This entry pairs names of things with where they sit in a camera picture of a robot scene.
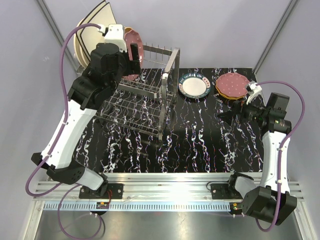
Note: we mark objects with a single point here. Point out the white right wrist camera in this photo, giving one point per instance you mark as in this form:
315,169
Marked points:
253,90

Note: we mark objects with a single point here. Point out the aluminium frame post left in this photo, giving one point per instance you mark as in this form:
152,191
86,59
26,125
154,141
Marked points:
44,9

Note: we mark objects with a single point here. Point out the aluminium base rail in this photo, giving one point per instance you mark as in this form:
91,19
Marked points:
189,187

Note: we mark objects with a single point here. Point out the pink dotted plate front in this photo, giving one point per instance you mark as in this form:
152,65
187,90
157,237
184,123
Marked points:
232,80

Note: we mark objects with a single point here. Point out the aluminium frame post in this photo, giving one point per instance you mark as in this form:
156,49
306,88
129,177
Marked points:
44,9
276,33

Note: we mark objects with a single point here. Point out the aluminium frame post right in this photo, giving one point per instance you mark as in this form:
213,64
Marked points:
276,33

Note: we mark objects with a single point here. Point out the pink dotted plate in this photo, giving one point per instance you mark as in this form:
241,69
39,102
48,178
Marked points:
133,37
232,80

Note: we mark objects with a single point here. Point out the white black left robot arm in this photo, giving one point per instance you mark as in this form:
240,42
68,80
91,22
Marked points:
84,98

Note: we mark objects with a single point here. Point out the orange dotted plate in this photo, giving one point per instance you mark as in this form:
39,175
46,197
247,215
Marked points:
232,93

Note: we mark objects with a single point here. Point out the yellow round plate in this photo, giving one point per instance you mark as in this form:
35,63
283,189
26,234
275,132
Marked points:
127,30

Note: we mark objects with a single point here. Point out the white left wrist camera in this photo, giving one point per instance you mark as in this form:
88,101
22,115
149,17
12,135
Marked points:
114,34

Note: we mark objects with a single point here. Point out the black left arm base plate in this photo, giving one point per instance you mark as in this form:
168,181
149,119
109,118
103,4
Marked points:
106,191

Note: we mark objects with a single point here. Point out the slotted cable duct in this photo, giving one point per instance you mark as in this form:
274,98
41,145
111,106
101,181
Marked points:
135,206

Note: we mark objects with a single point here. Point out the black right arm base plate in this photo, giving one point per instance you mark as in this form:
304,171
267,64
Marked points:
222,191

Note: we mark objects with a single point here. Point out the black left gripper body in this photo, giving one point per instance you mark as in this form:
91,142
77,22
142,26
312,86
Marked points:
126,67

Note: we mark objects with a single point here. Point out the white plate teal rim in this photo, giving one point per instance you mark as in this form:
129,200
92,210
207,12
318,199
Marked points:
194,85

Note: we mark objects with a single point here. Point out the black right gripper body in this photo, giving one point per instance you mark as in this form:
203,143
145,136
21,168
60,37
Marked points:
249,112

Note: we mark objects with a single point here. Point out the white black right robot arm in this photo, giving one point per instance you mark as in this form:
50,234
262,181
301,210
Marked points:
270,201

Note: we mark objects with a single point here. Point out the stainless steel dish rack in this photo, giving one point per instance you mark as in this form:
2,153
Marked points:
142,103

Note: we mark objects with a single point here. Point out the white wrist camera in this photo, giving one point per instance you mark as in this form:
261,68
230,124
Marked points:
114,34
253,90

